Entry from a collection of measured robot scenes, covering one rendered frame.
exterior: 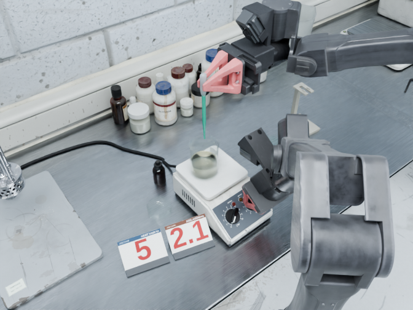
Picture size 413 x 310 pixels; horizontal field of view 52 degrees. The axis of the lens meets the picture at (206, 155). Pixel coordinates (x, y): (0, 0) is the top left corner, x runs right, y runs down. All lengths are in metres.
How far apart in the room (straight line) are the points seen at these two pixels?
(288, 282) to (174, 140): 0.48
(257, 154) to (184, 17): 0.63
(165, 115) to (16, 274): 0.53
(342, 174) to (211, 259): 0.47
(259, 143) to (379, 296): 0.37
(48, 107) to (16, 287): 0.46
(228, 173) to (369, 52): 0.37
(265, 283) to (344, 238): 0.45
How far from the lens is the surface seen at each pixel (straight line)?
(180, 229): 0.89
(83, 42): 1.16
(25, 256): 0.95
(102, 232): 0.95
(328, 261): 0.44
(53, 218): 0.99
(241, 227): 0.89
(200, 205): 0.90
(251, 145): 0.78
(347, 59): 0.84
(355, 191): 0.49
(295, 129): 0.74
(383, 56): 0.84
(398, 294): 0.93
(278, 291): 0.86
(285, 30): 0.82
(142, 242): 0.88
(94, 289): 0.88
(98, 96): 1.19
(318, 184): 0.44
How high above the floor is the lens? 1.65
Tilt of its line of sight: 44 degrees down
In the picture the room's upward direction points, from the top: straight up
